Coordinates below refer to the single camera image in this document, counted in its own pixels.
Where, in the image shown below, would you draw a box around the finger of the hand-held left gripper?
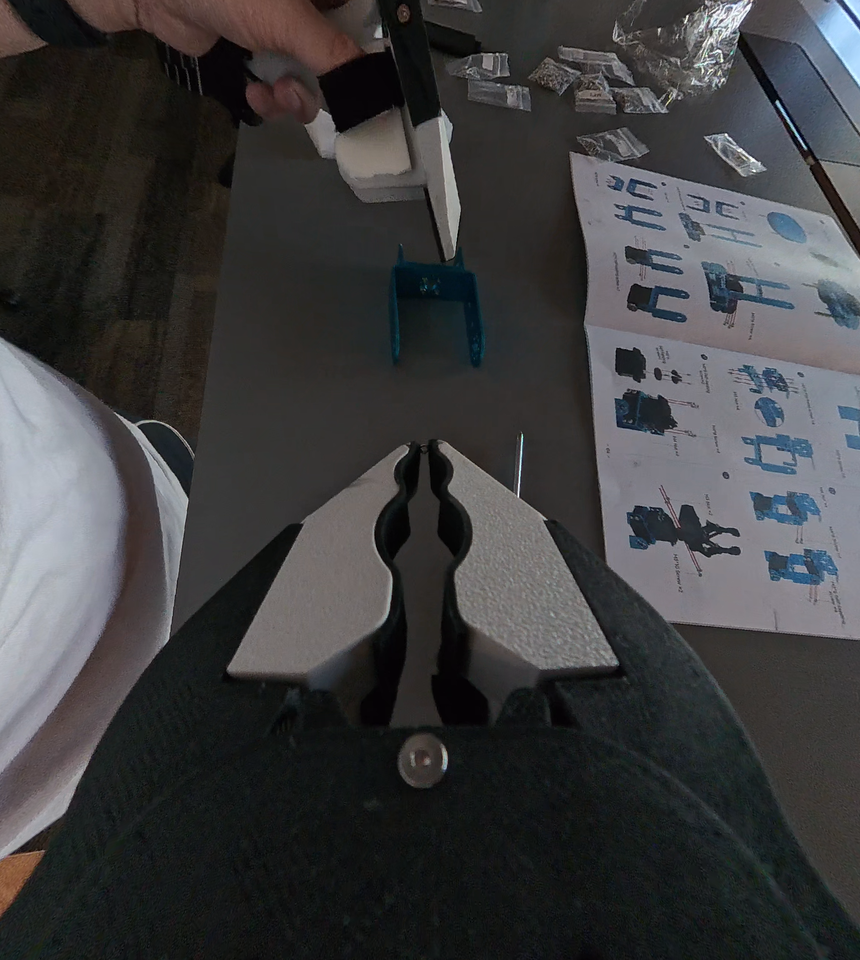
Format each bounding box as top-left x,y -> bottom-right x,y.
415,114 -> 464,262

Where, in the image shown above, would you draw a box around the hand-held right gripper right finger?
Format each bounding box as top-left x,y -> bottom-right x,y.
428,439 -> 621,708

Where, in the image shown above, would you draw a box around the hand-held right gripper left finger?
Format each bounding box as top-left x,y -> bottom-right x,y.
226,441 -> 429,710

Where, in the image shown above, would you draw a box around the blue metal bracket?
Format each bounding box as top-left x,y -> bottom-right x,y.
388,243 -> 489,371

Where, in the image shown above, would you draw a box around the dark grey desk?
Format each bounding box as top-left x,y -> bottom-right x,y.
171,0 -> 860,960

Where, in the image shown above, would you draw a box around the dark flat desk panel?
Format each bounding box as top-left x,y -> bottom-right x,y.
739,31 -> 860,172

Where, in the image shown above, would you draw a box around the person's left hand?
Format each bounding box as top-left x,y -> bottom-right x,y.
70,0 -> 365,121

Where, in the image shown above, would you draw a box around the black pen-shaped screwdriver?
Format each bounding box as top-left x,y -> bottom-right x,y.
426,18 -> 483,55

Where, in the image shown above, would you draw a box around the scattered small clear hardware bags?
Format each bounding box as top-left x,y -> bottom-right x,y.
428,0 -> 768,179

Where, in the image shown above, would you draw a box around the person's dark shoe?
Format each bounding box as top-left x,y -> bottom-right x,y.
133,418 -> 197,498

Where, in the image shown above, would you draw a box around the crumpled clear plastic wrap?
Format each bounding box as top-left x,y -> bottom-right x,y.
613,0 -> 753,99

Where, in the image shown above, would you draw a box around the person's white shirt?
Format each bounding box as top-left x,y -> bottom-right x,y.
0,288 -> 194,894

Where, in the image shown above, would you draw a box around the open instruction booklet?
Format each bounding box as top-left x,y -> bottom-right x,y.
568,150 -> 860,646

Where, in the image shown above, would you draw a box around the black wristband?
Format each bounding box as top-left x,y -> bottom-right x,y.
6,0 -> 112,48

